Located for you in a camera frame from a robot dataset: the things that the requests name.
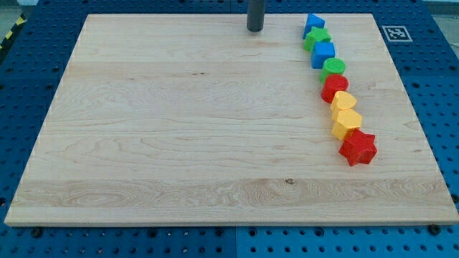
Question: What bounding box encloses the green star block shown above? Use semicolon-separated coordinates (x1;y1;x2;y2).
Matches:
303;27;331;52

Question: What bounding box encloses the red star block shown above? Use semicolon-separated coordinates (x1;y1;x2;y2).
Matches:
339;130;377;166

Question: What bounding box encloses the light wooden board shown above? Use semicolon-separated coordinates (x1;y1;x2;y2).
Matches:
5;14;458;227

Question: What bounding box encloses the red cylinder block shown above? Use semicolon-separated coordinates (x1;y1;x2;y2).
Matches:
321;74;349;103

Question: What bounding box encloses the yellow hexagon block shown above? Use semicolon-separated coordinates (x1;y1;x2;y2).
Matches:
331;109;362;140

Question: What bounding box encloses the yellow heart block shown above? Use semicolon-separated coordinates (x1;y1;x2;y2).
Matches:
330;91;357;121

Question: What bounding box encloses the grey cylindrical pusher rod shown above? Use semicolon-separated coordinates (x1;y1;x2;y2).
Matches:
246;0;265;33

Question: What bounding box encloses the green cylinder block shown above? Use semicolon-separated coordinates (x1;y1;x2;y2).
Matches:
319;57;346;83

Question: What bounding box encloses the blue cube block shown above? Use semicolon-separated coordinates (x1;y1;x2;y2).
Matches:
311;42;336;69

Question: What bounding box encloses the blue triangle block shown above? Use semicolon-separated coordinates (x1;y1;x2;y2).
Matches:
303;13;326;39

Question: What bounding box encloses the white fiducial marker tag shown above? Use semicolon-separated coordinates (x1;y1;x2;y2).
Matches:
382;25;412;42

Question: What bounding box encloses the black bolt front left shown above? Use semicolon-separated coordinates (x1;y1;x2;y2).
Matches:
30;227;43;239

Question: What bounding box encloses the black bolt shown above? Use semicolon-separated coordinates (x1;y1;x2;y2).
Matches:
30;227;43;239
427;224;442;236

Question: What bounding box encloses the black bolt front right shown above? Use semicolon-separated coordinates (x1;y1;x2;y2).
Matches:
427;224;442;236

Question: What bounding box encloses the yellow black hazard tape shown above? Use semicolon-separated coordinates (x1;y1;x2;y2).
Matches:
1;13;27;52

